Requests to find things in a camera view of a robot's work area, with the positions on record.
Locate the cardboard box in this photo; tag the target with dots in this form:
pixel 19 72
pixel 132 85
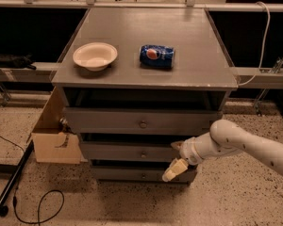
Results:
pixel 53 141

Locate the white paper bowl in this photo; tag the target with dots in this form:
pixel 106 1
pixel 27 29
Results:
pixel 95 56

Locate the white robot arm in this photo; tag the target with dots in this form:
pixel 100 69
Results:
pixel 224 139

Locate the black cloth on rail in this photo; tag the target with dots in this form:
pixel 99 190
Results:
pixel 16 62

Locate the grey middle drawer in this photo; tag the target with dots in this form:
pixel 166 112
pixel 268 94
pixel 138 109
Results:
pixel 146 152

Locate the grey drawer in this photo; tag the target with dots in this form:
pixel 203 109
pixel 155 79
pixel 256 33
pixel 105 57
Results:
pixel 140 121
pixel 139 174
pixel 146 152

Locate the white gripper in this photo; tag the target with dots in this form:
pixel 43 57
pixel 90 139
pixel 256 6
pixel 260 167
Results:
pixel 188 151

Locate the grey top drawer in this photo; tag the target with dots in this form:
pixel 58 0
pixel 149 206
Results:
pixel 140 121

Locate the grey bottom drawer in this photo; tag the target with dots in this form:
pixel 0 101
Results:
pixel 139 174

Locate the metal guard rail frame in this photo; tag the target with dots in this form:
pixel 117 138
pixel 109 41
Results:
pixel 267 77

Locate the blue pepsi can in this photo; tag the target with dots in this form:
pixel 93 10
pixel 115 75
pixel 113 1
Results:
pixel 157 56

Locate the black metal bar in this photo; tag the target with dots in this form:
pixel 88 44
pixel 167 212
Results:
pixel 14 172

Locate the grey drawer cabinet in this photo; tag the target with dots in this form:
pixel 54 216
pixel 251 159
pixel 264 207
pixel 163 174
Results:
pixel 137 79

